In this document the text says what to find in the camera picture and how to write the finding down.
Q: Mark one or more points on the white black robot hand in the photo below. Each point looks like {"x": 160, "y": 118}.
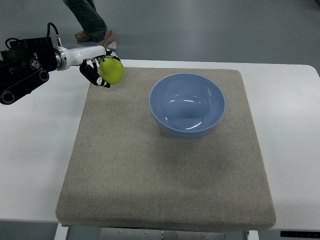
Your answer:
{"x": 87, "y": 58}

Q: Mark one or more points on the green pear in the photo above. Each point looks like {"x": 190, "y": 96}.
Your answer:
{"x": 111, "y": 70}

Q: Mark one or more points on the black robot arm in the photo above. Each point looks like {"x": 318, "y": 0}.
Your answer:
{"x": 26, "y": 64}

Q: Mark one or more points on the blue ceramic bowl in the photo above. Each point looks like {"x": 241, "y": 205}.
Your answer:
{"x": 187, "y": 105}

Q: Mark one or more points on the upper floor plate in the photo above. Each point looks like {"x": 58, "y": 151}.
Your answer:
{"x": 112, "y": 45}

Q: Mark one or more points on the person's legs and shoes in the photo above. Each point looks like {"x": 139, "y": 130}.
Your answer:
{"x": 93, "y": 26}

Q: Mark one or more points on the beige fabric mat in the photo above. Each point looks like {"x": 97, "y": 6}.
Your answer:
{"x": 126, "y": 172}

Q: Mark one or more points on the metal table frame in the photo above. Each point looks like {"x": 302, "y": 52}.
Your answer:
{"x": 98, "y": 233}

